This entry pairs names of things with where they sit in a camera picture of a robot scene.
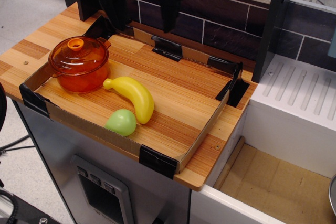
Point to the orange transparent pot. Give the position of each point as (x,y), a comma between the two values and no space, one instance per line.
(83,83)

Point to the green plastic pear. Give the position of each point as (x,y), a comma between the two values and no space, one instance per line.
(122,121)

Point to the yellow plastic banana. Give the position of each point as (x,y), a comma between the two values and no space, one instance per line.
(137,93)

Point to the orange transparent pot lid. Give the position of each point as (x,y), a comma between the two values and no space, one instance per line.
(77,56)

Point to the toy kitchen oven front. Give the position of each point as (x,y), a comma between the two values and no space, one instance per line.
(100,185)

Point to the cardboard fence with black tape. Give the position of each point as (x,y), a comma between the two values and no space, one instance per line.
(197,103)

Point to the metal bowl rim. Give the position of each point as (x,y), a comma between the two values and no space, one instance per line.
(332,193)

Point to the white toy sink unit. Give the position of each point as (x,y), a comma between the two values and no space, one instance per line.
(279,165)

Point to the black right upright post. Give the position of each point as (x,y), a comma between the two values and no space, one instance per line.
(264,56)

